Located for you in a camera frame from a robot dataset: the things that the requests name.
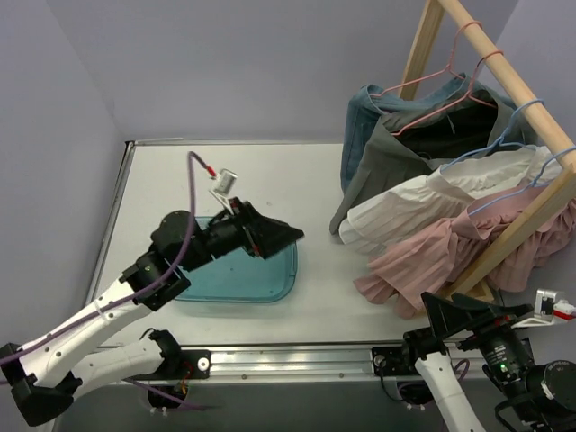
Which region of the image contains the pink pleated skirt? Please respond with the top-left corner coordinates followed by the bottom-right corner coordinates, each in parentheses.
top-left (354, 186), bottom-right (575, 319)

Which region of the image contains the white pleated skirt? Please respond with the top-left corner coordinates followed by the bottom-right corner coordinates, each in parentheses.
top-left (337, 146), bottom-right (561, 256)

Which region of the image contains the blue wire hanger front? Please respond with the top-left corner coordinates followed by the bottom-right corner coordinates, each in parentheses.
top-left (468, 145), bottom-right (575, 216)

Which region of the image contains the blue wire hanger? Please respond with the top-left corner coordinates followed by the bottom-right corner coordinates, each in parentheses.
top-left (438, 98), bottom-right (545, 173)
top-left (468, 145), bottom-right (575, 216)

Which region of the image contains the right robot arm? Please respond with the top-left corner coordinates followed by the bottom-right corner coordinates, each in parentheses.
top-left (399, 290), bottom-right (575, 431)

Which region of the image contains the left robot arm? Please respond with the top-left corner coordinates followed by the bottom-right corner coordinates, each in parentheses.
top-left (1, 197), bottom-right (304, 427)

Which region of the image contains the grey pleated skirt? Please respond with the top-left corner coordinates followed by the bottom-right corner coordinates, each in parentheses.
top-left (328, 88), bottom-right (539, 244)

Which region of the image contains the blue denim skirt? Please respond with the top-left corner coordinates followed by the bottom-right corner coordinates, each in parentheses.
top-left (339, 74), bottom-right (518, 193)

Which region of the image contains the teal plastic bin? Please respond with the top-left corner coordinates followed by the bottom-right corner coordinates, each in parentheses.
top-left (173, 215), bottom-right (299, 305)

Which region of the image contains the wooden clothes rack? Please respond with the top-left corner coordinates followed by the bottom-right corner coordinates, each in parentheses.
top-left (398, 0), bottom-right (576, 311)

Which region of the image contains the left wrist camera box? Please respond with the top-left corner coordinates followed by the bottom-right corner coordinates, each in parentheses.
top-left (210, 168), bottom-right (238, 200)

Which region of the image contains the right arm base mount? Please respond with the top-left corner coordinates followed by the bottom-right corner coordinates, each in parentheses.
top-left (371, 344), bottom-right (418, 377)

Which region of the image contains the aluminium front rail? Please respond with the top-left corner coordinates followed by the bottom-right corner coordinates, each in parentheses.
top-left (183, 341), bottom-right (402, 384)

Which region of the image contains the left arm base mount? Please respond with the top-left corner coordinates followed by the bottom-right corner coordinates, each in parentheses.
top-left (136, 328), bottom-right (212, 381)

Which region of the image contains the pink wire hanger front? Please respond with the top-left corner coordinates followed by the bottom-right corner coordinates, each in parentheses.
top-left (390, 50), bottom-right (504, 136)

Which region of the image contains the pink wire hanger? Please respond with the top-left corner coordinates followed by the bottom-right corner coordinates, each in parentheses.
top-left (370, 20), bottom-right (483, 101)
top-left (390, 50), bottom-right (504, 136)

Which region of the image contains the pink wire hanger rear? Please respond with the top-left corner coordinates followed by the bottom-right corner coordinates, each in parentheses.
top-left (370, 20), bottom-right (483, 101)

